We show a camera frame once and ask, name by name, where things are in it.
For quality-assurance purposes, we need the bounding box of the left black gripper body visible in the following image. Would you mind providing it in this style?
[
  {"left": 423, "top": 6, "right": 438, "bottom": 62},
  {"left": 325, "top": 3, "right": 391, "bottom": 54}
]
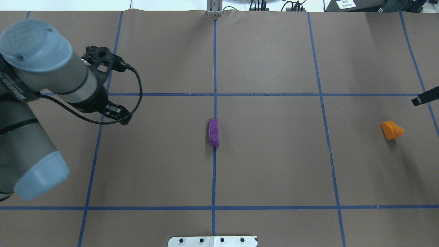
[{"left": 70, "top": 83, "right": 109, "bottom": 114}]

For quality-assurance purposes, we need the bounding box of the orange trapezoid block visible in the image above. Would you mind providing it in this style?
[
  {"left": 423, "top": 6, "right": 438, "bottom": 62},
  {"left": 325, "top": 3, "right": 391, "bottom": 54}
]
[{"left": 380, "top": 121, "right": 405, "bottom": 141}]

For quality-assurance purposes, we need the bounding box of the purple trapezoid block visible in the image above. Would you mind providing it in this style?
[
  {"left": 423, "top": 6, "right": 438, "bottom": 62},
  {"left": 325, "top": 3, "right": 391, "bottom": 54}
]
[{"left": 207, "top": 119, "right": 219, "bottom": 148}]

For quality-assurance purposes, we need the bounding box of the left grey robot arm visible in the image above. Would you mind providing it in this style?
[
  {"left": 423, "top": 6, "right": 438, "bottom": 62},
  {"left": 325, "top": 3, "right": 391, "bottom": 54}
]
[{"left": 0, "top": 19, "right": 143, "bottom": 201}]

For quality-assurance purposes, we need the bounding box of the brown paper table mat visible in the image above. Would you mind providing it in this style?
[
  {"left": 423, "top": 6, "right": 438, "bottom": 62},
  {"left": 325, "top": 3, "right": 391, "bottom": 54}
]
[{"left": 1, "top": 10, "right": 438, "bottom": 247}]

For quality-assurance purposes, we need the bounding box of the aluminium frame post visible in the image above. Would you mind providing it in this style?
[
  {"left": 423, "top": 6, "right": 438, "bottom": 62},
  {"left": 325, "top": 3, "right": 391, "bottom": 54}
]
[{"left": 206, "top": 0, "right": 224, "bottom": 16}]

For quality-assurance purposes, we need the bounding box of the white pedestal base plate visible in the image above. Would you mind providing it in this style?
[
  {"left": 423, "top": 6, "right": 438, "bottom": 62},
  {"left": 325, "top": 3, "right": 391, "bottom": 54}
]
[{"left": 167, "top": 236, "right": 258, "bottom": 247}]

